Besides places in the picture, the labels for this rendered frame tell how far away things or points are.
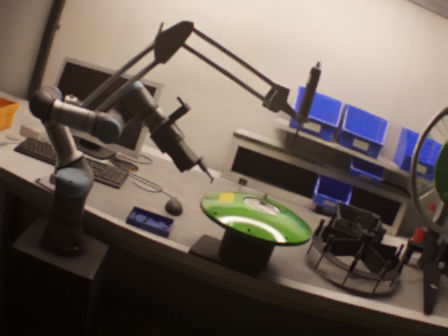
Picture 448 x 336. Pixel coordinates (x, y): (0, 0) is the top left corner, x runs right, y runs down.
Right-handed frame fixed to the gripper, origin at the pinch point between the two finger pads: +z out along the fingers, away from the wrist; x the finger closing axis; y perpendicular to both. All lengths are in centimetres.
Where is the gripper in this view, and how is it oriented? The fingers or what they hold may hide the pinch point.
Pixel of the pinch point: (212, 179)
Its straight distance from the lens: 122.2
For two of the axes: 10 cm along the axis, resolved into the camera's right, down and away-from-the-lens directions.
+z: 6.1, 7.8, 1.2
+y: -7.9, 5.9, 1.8
